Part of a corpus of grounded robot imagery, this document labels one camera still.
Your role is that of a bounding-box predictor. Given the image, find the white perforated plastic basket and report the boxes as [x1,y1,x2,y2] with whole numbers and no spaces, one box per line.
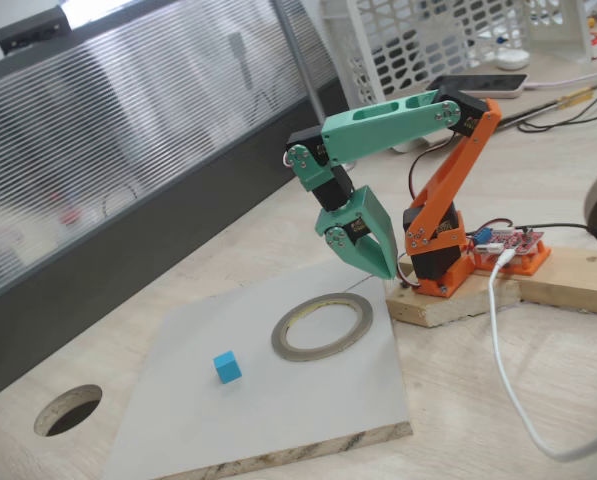
[320,0,594,154]

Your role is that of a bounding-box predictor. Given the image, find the small blue cube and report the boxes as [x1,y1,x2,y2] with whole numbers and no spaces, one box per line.
[212,350,243,385]

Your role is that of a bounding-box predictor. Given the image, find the smartphone with pink case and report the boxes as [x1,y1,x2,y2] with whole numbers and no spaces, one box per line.
[424,73,529,100]

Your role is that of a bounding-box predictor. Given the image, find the ribbed translucent desk partition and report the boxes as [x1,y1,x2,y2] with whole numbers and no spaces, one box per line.
[0,0,359,409]

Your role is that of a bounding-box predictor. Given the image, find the long knotty wooden plank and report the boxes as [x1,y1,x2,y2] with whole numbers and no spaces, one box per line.
[497,244,597,317]

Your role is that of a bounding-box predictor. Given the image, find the white earbuds case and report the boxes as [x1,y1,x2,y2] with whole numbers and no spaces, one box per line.
[494,49,532,71]

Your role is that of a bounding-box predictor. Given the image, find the red controller board orange mount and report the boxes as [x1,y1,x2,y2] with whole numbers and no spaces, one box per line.
[470,223,552,277]

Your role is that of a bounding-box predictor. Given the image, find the white laminated chipboard panel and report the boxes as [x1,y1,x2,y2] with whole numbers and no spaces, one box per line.
[100,259,413,480]

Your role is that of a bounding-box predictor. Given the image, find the yellow handled screwdriver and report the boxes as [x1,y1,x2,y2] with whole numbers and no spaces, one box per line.
[555,87,595,110]

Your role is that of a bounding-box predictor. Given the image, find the black power cable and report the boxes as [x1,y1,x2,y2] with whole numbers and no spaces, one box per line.
[520,221,597,246]

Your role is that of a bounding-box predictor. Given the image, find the grey ring of tape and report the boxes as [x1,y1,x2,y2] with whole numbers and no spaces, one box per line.
[270,292,374,363]

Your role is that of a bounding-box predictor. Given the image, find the brown cardboard sheet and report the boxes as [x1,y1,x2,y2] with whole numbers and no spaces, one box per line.
[392,52,597,136]

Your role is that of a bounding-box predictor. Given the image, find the short pale wooden block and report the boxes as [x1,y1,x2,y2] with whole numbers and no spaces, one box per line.
[385,252,522,329]

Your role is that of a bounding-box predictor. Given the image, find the thin pink charging cable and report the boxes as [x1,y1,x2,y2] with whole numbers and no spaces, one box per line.
[522,67,597,92]

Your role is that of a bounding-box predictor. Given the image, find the small black box device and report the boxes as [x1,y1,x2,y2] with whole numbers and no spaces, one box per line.
[0,5,70,55]

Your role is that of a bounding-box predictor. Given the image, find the thin black looped cable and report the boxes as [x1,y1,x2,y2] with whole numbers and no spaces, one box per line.
[516,89,597,134]

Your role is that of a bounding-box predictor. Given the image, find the white USB cable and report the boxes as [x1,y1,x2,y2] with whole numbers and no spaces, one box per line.
[487,249,597,462]

